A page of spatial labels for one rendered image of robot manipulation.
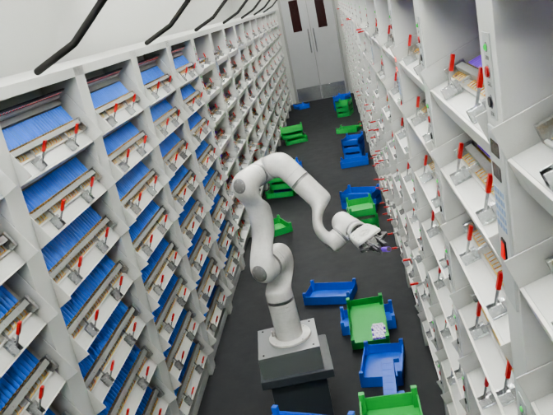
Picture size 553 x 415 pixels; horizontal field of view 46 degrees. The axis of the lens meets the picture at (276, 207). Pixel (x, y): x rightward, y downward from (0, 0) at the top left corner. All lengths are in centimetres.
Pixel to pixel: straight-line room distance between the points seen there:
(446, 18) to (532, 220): 74
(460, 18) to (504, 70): 71
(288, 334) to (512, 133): 208
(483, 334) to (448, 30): 73
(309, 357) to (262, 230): 59
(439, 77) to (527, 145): 70
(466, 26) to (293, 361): 171
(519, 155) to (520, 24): 17
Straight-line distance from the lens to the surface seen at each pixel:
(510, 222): 100
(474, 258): 158
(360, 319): 366
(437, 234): 230
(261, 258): 272
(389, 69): 303
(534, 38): 94
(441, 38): 162
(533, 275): 102
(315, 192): 253
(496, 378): 153
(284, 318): 286
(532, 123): 95
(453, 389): 255
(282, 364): 287
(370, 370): 334
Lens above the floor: 179
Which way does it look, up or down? 17 degrees down
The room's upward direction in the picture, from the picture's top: 12 degrees counter-clockwise
